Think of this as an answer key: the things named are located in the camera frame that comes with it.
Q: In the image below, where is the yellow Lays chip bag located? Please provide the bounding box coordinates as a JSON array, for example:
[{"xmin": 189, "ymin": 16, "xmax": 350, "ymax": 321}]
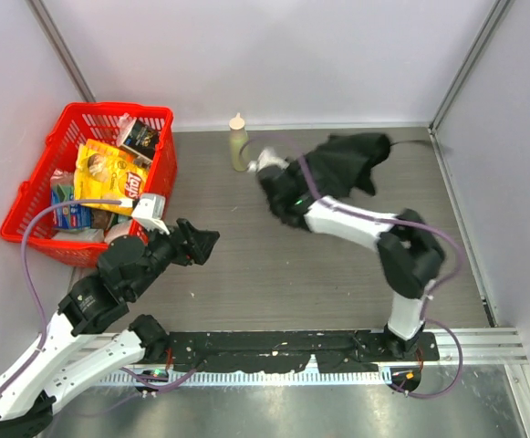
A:
[{"xmin": 74, "ymin": 139, "xmax": 149, "ymax": 201}]

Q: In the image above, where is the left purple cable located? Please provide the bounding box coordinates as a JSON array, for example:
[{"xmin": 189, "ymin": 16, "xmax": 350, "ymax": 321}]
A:
[{"xmin": 0, "ymin": 198, "xmax": 124, "ymax": 425}]

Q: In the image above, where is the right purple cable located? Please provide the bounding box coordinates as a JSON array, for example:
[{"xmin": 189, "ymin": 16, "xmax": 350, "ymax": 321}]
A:
[{"xmin": 239, "ymin": 134, "xmax": 465, "ymax": 402}]

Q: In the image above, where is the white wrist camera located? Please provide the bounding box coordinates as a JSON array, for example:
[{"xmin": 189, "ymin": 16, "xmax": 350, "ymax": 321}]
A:
[
  {"xmin": 131, "ymin": 193, "xmax": 170, "ymax": 235},
  {"xmin": 247, "ymin": 147, "xmax": 288, "ymax": 173}
]

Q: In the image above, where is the purple cable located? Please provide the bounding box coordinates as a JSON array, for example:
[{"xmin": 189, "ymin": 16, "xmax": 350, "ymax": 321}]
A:
[
  {"xmin": 239, "ymin": 134, "xmax": 465, "ymax": 402},
  {"xmin": 0, "ymin": 198, "xmax": 124, "ymax": 425}
]

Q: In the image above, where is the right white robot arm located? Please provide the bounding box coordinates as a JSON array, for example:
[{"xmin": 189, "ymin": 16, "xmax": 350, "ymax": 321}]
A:
[{"xmin": 253, "ymin": 164, "xmax": 446, "ymax": 359}]

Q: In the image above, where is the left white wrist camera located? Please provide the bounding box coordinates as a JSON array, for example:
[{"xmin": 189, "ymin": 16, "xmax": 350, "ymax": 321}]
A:
[{"xmin": 131, "ymin": 193, "xmax": 170, "ymax": 235}]

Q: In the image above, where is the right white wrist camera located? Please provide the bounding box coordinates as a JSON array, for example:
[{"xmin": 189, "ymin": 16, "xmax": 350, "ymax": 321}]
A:
[{"xmin": 247, "ymin": 147, "xmax": 288, "ymax": 173}]

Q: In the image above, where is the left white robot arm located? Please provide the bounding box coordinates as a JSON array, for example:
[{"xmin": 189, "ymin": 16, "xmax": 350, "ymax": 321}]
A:
[{"xmin": 0, "ymin": 219, "xmax": 220, "ymax": 437}]

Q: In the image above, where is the white slotted cable duct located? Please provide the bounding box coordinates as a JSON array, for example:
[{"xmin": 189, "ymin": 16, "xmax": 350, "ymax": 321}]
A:
[{"xmin": 104, "ymin": 369, "xmax": 392, "ymax": 387}]

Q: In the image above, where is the white plastic bag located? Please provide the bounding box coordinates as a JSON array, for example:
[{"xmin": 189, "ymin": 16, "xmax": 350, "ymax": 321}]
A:
[{"xmin": 52, "ymin": 220, "xmax": 133, "ymax": 244}]

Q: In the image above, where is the pale green squeeze bottle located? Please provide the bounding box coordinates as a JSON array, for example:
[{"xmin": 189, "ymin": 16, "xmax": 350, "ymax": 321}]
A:
[{"xmin": 229, "ymin": 113, "xmax": 248, "ymax": 172}]

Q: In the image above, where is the black and white snack box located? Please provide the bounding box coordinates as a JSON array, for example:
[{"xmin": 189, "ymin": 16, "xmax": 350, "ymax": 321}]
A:
[{"xmin": 116, "ymin": 114, "xmax": 160, "ymax": 165}]

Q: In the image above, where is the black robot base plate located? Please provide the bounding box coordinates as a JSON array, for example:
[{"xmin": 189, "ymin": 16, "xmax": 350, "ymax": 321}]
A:
[{"xmin": 169, "ymin": 329, "xmax": 440, "ymax": 374}]

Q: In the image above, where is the blue snack package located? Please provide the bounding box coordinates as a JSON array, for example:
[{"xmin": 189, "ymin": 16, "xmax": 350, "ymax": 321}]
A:
[{"xmin": 50, "ymin": 184, "xmax": 91, "ymax": 232}]

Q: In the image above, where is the red plastic shopping basket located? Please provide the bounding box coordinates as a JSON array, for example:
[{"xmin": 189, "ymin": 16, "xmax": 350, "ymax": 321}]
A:
[{"xmin": 0, "ymin": 101, "xmax": 179, "ymax": 269}]

